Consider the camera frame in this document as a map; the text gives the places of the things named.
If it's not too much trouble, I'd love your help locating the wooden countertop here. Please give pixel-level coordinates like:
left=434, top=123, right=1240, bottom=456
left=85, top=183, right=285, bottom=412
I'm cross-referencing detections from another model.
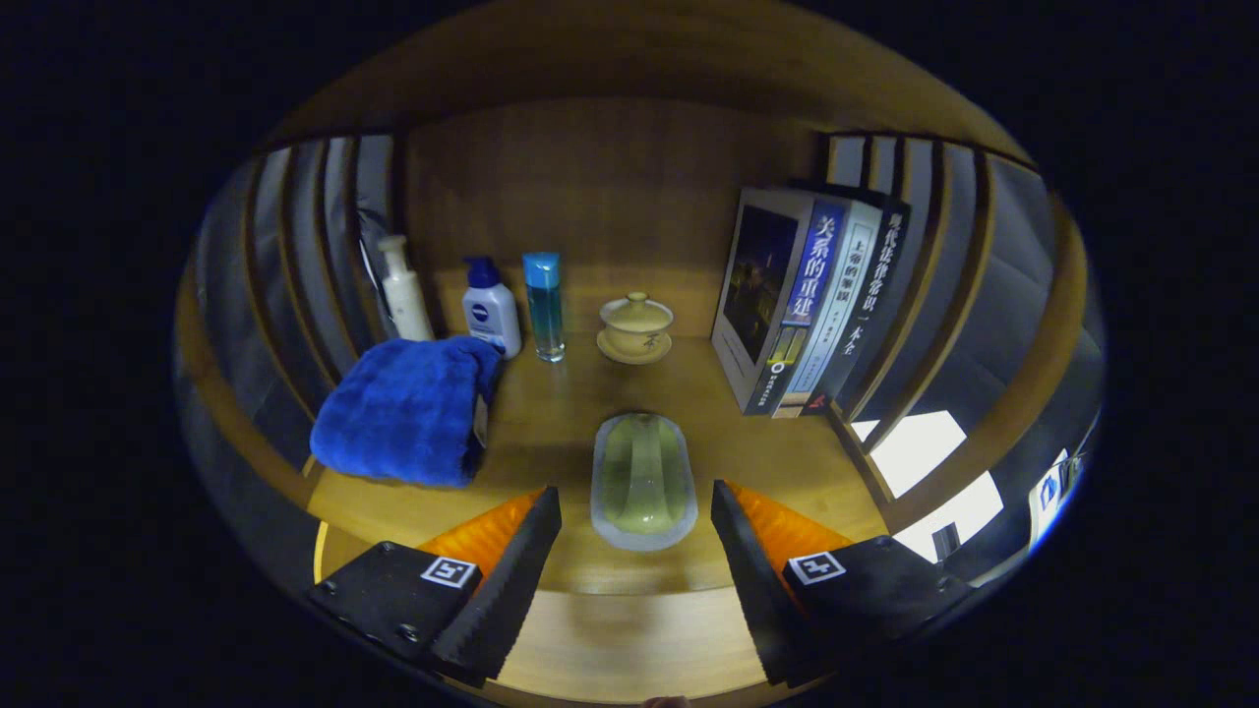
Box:
left=307, top=264, right=891, bottom=596

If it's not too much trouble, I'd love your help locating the book with black spine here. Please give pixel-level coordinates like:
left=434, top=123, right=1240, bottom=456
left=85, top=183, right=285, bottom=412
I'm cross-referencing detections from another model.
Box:
left=802, top=182, right=911, bottom=417

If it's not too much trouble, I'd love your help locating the white bottle with blue cap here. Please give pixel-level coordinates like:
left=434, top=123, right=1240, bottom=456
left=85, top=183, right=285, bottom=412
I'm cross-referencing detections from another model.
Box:
left=462, top=256, right=523, bottom=360

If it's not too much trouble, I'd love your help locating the green scrub brush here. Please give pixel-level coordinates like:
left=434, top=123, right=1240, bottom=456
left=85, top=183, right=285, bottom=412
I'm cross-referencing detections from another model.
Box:
left=590, top=412, right=699, bottom=553

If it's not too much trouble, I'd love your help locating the wooden cabinet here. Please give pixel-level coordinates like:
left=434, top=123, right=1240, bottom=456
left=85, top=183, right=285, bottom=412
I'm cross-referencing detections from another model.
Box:
left=175, top=0, right=1108, bottom=591

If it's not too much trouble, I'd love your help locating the white pump bottle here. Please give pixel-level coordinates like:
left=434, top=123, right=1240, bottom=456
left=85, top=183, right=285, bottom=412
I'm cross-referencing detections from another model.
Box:
left=378, top=234, right=436, bottom=343

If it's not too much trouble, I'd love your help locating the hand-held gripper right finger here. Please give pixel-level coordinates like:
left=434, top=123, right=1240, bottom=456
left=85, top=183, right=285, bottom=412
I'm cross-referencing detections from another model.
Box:
left=710, top=479, right=975, bottom=687

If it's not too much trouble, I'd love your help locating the yellow lidded teacup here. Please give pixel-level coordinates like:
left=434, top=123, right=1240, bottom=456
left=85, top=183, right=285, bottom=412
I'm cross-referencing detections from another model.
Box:
left=596, top=291, right=677, bottom=366

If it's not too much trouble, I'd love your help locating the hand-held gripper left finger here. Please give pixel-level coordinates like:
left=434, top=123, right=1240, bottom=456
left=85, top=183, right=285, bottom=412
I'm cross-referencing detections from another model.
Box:
left=307, top=486, right=564, bottom=689

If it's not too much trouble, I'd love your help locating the teal bottle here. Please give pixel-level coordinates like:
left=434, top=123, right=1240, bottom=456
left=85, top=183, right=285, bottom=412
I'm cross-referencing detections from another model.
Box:
left=522, top=252, right=568, bottom=364

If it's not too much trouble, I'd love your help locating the book with blue spine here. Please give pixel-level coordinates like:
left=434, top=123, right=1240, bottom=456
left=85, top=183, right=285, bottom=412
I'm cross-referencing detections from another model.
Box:
left=710, top=187, right=849, bottom=416

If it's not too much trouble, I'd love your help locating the blue towel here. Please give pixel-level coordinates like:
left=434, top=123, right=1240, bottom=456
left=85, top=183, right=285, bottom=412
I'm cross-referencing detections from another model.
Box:
left=310, top=334, right=505, bottom=490

